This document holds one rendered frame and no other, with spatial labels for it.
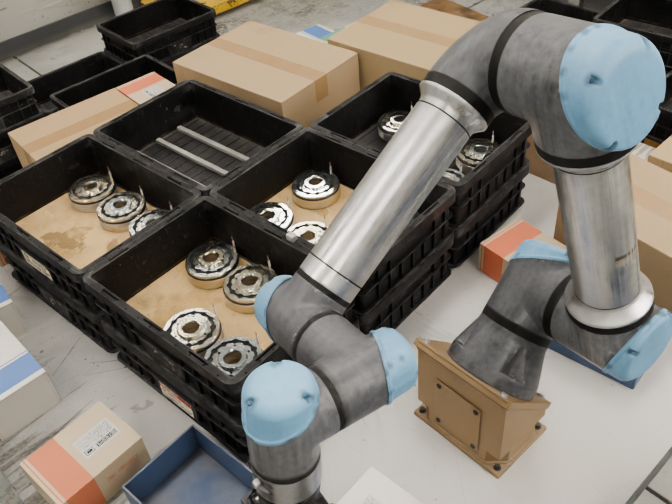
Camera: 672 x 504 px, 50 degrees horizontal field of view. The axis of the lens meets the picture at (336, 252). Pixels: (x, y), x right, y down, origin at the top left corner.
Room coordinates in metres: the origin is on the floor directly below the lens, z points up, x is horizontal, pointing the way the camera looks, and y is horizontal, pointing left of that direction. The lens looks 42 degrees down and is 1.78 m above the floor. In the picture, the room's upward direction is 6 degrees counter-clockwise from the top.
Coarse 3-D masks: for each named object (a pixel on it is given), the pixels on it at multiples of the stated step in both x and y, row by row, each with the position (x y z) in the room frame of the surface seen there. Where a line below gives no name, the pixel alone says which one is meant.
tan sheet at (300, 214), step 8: (280, 192) 1.28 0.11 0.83; (288, 192) 1.28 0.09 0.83; (344, 192) 1.26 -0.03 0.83; (352, 192) 1.26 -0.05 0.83; (272, 200) 1.26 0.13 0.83; (280, 200) 1.26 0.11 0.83; (344, 200) 1.23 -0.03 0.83; (296, 208) 1.22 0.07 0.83; (304, 208) 1.22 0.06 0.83; (328, 208) 1.21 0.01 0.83; (336, 208) 1.21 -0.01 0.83; (296, 216) 1.19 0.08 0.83; (304, 216) 1.19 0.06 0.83; (312, 216) 1.19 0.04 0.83; (320, 216) 1.19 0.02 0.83; (328, 216) 1.18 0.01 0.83; (328, 224) 1.16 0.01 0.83
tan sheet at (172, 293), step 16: (176, 272) 1.06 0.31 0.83; (144, 288) 1.02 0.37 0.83; (160, 288) 1.02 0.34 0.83; (176, 288) 1.01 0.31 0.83; (192, 288) 1.01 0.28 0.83; (144, 304) 0.98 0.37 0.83; (160, 304) 0.97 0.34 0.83; (176, 304) 0.97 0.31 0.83; (192, 304) 0.96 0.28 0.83; (208, 304) 0.96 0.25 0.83; (224, 304) 0.96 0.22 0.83; (160, 320) 0.93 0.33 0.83; (224, 320) 0.91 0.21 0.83; (240, 320) 0.91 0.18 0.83; (256, 320) 0.91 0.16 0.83; (224, 336) 0.88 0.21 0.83
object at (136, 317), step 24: (240, 216) 1.09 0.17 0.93; (144, 240) 1.05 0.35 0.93; (288, 240) 1.00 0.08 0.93; (96, 288) 0.93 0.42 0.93; (120, 312) 0.88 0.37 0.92; (168, 336) 0.80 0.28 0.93; (192, 360) 0.74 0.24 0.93; (264, 360) 0.73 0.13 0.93; (216, 384) 0.70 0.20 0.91; (240, 384) 0.69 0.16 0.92
